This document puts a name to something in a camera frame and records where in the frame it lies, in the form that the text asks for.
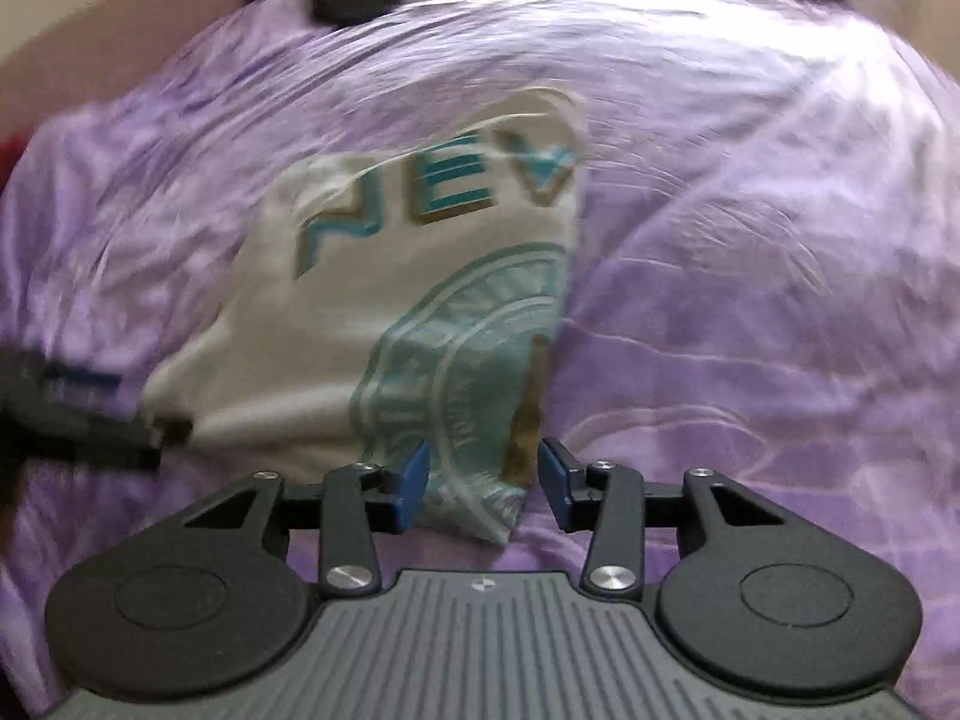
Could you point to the red cloth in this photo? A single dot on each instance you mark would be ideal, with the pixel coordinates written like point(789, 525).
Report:
point(11, 157)

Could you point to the black cloth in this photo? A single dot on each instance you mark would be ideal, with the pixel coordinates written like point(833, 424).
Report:
point(349, 9)

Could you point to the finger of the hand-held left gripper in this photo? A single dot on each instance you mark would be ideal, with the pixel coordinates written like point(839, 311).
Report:
point(112, 444)
point(75, 384)

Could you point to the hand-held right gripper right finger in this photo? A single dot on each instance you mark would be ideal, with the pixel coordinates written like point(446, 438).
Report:
point(553, 480)

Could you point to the purple embossed bed sheet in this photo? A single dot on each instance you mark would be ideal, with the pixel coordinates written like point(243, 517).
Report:
point(750, 277)

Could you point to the white printed t-shirt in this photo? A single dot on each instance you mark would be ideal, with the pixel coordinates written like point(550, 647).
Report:
point(360, 300)

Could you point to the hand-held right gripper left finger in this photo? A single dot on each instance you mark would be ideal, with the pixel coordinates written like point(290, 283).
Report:
point(415, 481)

